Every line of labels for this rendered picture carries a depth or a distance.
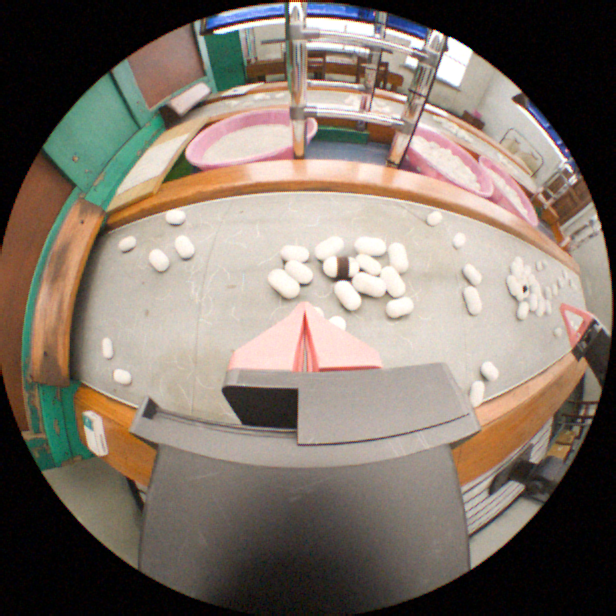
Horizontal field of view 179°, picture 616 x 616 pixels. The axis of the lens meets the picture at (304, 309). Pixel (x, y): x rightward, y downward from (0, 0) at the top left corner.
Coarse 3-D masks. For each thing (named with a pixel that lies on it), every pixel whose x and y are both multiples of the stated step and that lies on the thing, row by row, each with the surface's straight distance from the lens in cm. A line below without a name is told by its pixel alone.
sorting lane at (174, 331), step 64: (320, 192) 29; (128, 256) 38; (192, 256) 27; (256, 256) 23; (384, 256) 25; (448, 256) 31; (512, 256) 49; (128, 320) 32; (192, 320) 24; (256, 320) 21; (384, 320) 22; (448, 320) 27; (512, 320) 40; (576, 320) 102; (128, 384) 31; (192, 384) 23; (512, 384) 39
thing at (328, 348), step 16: (320, 320) 9; (320, 336) 7; (336, 336) 7; (352, 336) 7; (320, 352) 6; (336, 352) 6; (352, 352) 6; (368, 352) 6; (320, 368) 5; (336, 368) 6; (352, 368) 6; (368, 368) 6
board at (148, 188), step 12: (204, 120) 61; (168, 132) 67; (180, 132) 60; (192, 132) 55; (156, 144) 63; (168, 168) 43; (156, 180) 41; (132, 192) 44; (144, 192) 40; (120, 204) 45
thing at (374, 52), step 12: (384, 12) 55; (384, 24) 55; (384, 36) 55; (372, 48) 54; (372, 60) 54; (372, 72) 54; (312, 84) 53; (324, 84) 53; (336, 84) 53; (348, 84) 54; (372, 84) 55; (372, 96) 56; (360, 108) 56; (324, 132) 57; (336, 132) 57; (348, 132) 58; (360, 132) 58
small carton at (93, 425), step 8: (88, 416) 35; (96, 416) 36; (88, 424) 36; (96, 424) 35; (88, 432) 37; (96, 432) 35; (88, 440) 38; (96, 440) 36; (104, 440) 36; (96, 448) 36; (104, 448) 37
